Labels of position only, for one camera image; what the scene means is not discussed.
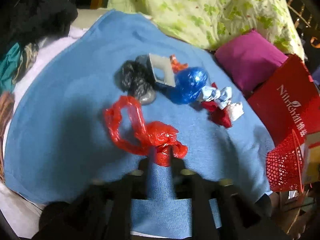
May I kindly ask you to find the red plastic bag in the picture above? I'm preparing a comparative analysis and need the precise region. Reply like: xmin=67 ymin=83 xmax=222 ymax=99
xmin=103 ymin=95 xmax=188 ymax=167

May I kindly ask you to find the blue plastic bag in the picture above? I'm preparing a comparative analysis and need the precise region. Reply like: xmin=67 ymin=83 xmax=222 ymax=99
xmin=161 ymin=67 xmax=209 ymax=105

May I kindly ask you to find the red mesh trash basket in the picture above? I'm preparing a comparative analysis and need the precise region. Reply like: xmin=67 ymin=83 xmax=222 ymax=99
xmin=266 ymin=131 xmax=304 ymax=192

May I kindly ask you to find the red white crumpled bag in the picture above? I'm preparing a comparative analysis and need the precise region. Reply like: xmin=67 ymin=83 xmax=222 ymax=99
xmin=201 ymin=82 xmax=245 ymax=129

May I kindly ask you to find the blue white crumpled wrapper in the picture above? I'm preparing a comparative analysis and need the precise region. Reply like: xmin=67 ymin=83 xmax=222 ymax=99
xmin=200 ymin=86 xmax=232 ymax=109

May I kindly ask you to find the blue bed blanket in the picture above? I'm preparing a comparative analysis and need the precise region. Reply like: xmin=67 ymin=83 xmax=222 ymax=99
xmin=3 ymin=9 xmax=276 ymax=239

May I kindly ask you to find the black grey plastic bag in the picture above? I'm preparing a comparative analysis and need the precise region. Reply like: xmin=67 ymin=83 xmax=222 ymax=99
xmin=114 ymin=55 xmax=156 ymax=105

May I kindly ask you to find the orange wrapper scrap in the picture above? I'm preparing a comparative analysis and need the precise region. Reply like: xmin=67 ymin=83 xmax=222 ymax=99
xmin=170 ymin=55 xmax=188 ymax=74

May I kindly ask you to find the red paper shopping bag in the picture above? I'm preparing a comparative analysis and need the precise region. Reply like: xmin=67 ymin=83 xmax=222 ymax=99
xmin=248 ymin=55 xmax=319 ymax=146

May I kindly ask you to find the magenta pillow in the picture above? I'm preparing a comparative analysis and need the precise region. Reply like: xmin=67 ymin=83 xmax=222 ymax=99
xmin=215 ymin=29 xmax=287 ymax=97

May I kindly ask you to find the green floral quilt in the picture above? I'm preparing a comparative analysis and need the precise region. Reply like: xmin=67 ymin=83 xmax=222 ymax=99
xmin=107 ymin=0 xmax=305 ymax=57

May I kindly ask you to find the teal cloth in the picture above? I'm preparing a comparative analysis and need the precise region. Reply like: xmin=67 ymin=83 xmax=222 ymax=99
xmin=0 ymin=43 xmax=23 ymax=94

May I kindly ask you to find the dark clothes pile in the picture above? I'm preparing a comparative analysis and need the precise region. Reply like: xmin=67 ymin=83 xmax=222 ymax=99
xmin=1 ymin=0 xmax=78 ymax=55

